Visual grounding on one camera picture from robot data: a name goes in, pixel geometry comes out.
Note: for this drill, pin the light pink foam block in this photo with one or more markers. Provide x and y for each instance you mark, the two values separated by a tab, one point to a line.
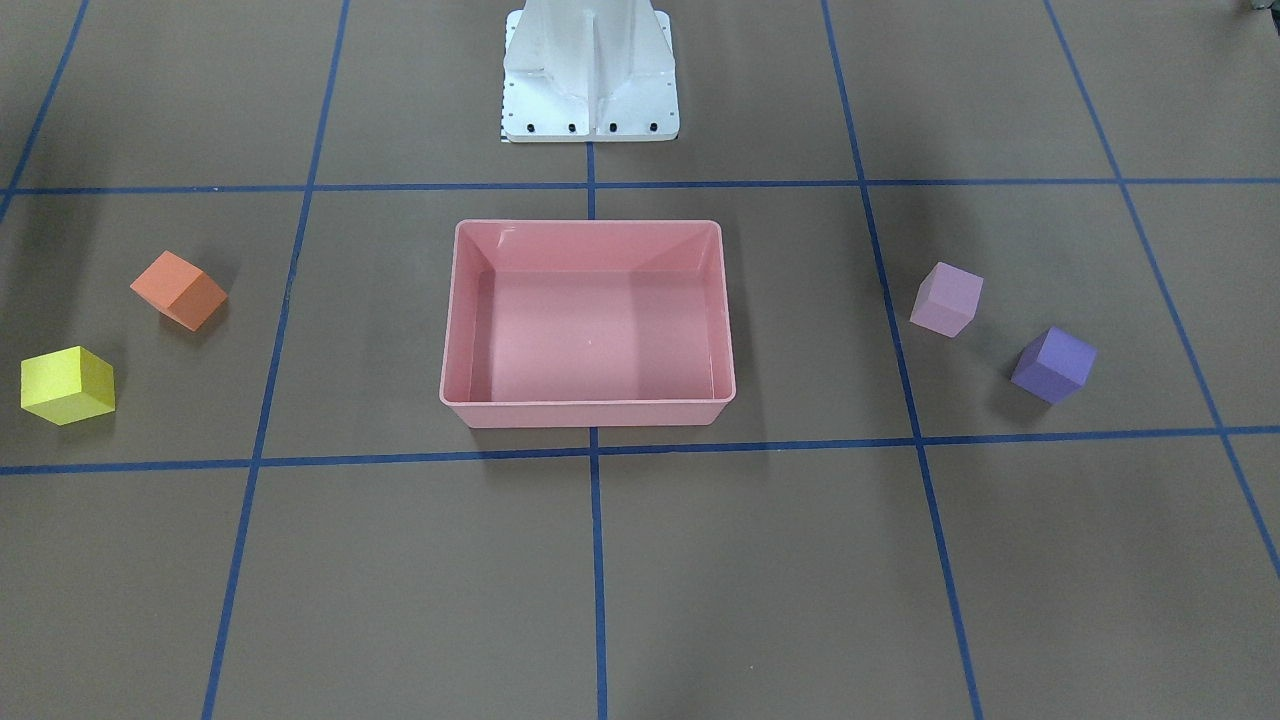
947	300

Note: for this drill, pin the purple foam block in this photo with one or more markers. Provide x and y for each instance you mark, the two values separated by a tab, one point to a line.
1054	366

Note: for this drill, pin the orange foam block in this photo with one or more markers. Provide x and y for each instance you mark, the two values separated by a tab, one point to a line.
179	290

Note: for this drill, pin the pink plastic bin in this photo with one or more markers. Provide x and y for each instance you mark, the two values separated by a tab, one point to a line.
588	323

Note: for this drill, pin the yellow foam block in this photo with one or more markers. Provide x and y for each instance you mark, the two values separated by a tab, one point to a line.
67	386

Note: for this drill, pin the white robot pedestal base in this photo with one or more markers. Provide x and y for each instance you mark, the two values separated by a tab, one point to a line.
589	72

